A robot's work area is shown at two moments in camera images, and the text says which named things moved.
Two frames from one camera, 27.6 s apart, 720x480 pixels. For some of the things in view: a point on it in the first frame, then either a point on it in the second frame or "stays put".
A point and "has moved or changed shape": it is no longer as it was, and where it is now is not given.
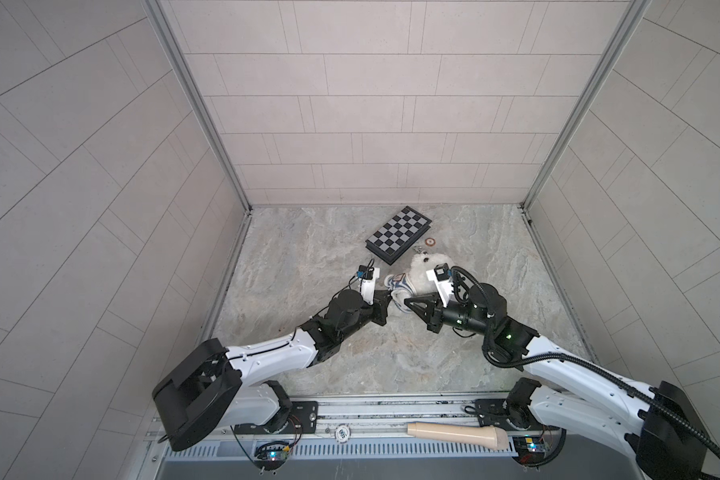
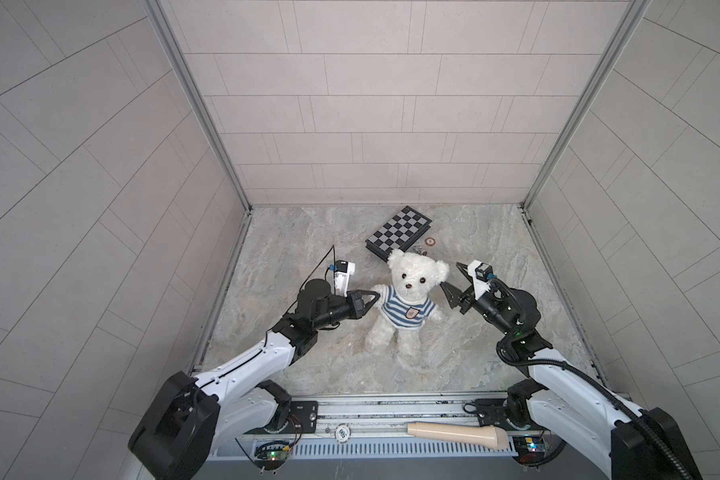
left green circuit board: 271,457 stays put
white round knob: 342,433 stays put
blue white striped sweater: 401,288 has moved or changed shape
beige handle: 484,436 stays put
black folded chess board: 396,236 stays put
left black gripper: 378,308 -> 354,305
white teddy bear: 417,273 has moved or changed shape
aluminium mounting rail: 383,417 stays put
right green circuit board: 528,449 stays put
